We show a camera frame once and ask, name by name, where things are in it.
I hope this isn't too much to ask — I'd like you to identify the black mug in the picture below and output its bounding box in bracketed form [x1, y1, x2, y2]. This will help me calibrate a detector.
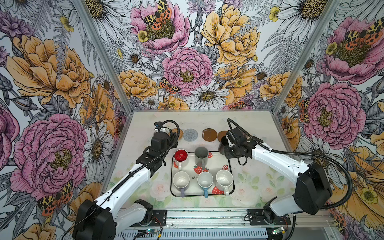
[218, 139, 229, 156]

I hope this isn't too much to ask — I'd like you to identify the plain round wooden coaster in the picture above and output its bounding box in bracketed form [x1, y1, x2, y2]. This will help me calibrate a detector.
[217, 131, 228, 143]

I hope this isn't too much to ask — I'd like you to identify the red interior mug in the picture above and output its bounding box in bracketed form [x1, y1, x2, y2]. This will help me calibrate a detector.
[173, 149, 189, 171]

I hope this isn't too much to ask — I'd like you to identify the scratched dark wooden coaster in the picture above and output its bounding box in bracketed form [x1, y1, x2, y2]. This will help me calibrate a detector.
[202, 128, 218, 142]

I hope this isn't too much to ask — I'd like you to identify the woven rattan coaster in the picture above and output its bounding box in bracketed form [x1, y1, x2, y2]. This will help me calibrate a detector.
[172, 128, 184, 140]

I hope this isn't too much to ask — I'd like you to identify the white mug purple handle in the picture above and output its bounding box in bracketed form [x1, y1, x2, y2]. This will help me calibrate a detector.
[173, 171, 190, 198]

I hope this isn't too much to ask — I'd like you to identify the grey mug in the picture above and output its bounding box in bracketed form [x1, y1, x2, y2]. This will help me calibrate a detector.
[195, 147, 209, 170]

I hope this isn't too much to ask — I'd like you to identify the grey braided coaster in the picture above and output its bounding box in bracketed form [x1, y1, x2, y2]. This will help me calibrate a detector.
[183, 129, 198, 142]

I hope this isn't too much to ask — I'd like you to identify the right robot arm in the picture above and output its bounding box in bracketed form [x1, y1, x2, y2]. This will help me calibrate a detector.
[225, 128, 332, 225]

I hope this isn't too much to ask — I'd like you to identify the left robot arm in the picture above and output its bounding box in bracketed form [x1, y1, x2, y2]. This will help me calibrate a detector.
[72, 131, 180, 240]

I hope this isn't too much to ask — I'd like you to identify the strawberry print serving tray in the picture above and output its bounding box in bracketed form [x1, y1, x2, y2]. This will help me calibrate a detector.
[171, 150, 235, 198]

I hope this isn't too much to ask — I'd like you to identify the green circuit board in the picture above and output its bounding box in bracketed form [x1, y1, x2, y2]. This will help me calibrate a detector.
[136, 229, 160, 238]

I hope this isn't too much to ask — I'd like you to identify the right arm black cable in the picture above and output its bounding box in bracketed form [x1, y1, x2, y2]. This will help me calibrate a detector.
[226, 118, 354, 240]

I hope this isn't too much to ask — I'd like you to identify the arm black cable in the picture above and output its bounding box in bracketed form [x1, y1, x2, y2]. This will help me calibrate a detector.
[61, 119, 181, 240]
[226, 118, 354, 240]

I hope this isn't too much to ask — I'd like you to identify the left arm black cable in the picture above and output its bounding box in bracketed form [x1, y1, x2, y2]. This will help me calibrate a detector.
[61, 119, 181, 240]

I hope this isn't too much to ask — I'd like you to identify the white mug blue handle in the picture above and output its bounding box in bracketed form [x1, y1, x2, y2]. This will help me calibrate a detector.
[197, 172, 214, 198]

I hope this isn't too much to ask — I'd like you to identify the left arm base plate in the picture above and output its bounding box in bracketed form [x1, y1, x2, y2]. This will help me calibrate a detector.
[132, 210, 168, 227]

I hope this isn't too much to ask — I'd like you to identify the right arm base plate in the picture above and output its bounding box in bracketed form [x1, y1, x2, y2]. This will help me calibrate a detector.
[247, 209, 292, 226]

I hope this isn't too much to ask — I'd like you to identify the aluminium front rail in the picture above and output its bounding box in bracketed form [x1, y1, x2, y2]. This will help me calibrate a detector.
[79, 206, 337, 230]

